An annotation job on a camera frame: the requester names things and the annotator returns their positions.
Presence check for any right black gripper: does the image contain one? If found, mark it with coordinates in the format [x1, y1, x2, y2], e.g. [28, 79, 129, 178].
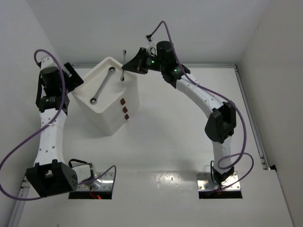
[123, 48, 165, 75]

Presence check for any short silver wrench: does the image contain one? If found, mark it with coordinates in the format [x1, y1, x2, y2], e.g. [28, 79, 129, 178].
[120, 49, 127, 82]

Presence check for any long silver ratchet wrench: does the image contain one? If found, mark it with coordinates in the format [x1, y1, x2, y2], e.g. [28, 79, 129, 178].
[89, 67, 116, 105]

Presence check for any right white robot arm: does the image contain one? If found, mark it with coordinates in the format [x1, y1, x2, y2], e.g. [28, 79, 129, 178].
[122, 41, 236, 185]

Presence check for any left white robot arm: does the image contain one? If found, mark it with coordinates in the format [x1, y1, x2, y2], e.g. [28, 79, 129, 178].
[26, 56, 93, 197]

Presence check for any white drawer cabinet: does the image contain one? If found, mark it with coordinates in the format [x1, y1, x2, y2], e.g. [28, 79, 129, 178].
[72, 57, 140, 136]

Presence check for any white front cover board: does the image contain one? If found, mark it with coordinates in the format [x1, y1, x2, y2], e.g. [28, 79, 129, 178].
[19, 171, 293, 227]

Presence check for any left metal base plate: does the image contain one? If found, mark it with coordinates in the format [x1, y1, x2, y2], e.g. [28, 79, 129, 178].
[76, 171, 115, 192]

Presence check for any metal base plate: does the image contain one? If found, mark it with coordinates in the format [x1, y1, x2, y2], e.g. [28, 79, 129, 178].
[76, 171, 115, 192]
[196, 172, 241, 192]

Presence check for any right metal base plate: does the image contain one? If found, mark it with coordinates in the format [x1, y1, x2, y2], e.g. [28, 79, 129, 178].
[196, 172, 241, 192]

